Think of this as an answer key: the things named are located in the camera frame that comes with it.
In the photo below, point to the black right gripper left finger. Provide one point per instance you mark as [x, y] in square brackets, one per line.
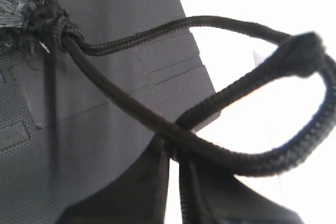
[139, 195]

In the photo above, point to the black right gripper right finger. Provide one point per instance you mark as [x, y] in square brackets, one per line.
[211, 195]

